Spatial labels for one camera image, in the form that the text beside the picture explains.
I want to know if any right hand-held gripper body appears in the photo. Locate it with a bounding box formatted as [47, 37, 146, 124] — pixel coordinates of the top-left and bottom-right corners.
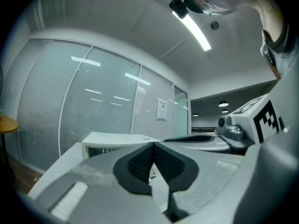
[214, 93, 285, 149]

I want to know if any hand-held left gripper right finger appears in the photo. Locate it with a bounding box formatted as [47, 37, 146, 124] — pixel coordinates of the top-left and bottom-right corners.
[154, 142, 243, 223]

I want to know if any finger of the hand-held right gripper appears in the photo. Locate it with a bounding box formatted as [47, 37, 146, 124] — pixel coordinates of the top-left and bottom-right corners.
[163, 134, 232, 153]

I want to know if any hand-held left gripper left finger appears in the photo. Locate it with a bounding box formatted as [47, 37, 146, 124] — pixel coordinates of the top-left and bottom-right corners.
[35, 142, 172, 224]

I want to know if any white toaster oven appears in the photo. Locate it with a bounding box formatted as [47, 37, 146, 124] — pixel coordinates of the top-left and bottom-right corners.
[81, 131, 160, 161]

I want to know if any white paper notice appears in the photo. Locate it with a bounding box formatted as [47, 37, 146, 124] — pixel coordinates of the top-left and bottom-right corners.
[156, 97, 168, 121]

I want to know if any person's grey shirt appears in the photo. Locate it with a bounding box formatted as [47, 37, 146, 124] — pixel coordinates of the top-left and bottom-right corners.
[260, 22, 299, 79]

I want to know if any long ceiling light strip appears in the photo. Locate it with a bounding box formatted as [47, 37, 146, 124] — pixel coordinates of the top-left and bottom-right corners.
[172, 10, 212, 51]

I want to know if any round wooden side table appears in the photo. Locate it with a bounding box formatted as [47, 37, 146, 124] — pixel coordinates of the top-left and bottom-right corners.
[0, 115, 19, 134]

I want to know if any black head camera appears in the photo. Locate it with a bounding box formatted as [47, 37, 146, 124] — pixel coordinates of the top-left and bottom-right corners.
[169, 0, 189, 20]

